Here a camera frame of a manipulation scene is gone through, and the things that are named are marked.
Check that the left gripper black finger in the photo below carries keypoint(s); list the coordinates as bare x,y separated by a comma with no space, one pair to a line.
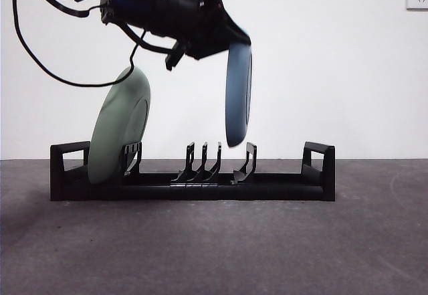
220,34

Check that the blue round plate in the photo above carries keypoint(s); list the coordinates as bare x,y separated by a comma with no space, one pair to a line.
237,101

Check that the green round plate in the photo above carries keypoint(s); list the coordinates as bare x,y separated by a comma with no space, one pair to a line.
117,124

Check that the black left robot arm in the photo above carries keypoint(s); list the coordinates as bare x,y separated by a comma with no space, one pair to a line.
150,4

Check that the black plate rack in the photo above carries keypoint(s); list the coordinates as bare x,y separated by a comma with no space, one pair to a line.
267,191

